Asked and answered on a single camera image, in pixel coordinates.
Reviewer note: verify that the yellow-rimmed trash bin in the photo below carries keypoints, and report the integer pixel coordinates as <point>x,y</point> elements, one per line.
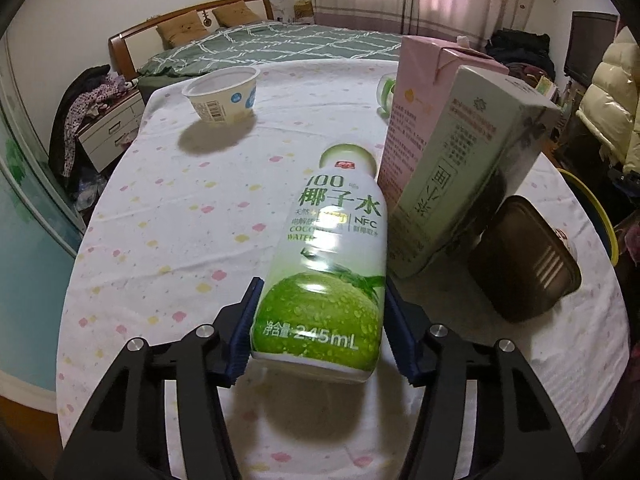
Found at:
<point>595,212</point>

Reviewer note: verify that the white plastic yogurt cup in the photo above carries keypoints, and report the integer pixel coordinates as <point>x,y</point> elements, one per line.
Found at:
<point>224,97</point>

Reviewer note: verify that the sliding glass wardrobe door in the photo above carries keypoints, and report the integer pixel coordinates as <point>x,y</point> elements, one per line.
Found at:
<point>40,237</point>

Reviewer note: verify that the white green tea box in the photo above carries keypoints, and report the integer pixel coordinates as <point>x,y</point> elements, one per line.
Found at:
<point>485,141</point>

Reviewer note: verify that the green coconut water bottle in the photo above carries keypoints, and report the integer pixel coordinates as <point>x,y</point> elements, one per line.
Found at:
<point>320,313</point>

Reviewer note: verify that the green plaid bed quilt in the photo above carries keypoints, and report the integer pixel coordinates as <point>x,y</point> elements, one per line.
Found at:
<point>271,42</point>

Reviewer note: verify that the cream puffer jacket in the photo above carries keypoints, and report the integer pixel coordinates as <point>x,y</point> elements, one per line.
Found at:
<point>610,106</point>

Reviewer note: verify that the small green-label clear bottle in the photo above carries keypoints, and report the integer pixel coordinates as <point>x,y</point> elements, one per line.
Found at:
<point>385,94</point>

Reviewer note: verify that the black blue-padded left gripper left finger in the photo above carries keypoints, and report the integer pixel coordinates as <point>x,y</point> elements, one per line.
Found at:
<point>121,433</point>

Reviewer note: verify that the brown pillow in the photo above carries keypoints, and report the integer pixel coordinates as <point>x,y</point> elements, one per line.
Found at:
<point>235,14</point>
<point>182,30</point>

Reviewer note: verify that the pink drink carton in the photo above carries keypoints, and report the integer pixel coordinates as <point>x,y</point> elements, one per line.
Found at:
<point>426,72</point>

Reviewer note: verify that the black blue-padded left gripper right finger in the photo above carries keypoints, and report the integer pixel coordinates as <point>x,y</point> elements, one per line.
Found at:
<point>518,432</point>

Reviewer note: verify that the white bedside nightstand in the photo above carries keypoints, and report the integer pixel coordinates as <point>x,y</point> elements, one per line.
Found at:
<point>107,138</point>

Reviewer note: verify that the right brown pillow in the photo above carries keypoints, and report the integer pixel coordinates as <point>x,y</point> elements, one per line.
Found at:
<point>235,14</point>

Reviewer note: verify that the white floral tablecloth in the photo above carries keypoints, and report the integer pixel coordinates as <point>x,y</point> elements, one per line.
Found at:
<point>192,213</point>

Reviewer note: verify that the yellow tissue box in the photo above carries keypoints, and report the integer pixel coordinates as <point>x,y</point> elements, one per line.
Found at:
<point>303,9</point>

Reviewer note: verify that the black television screen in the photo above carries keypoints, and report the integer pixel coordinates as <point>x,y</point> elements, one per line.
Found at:
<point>590,34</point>

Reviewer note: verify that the left brown pillow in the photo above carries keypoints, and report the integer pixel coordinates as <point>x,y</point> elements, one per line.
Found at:
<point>182,30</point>

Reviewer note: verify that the dark brown metal tin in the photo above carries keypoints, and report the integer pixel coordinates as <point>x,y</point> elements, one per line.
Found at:
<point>521,264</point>

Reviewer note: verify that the dark clothes pile by curtain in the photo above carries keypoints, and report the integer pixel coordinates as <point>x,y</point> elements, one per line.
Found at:
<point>515,46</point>

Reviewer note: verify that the pile of clothes on nightstand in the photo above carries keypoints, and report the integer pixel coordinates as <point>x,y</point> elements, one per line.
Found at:
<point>95,86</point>

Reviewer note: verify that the wooden bed headboard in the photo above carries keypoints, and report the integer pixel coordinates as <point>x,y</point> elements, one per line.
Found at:
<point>132,48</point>

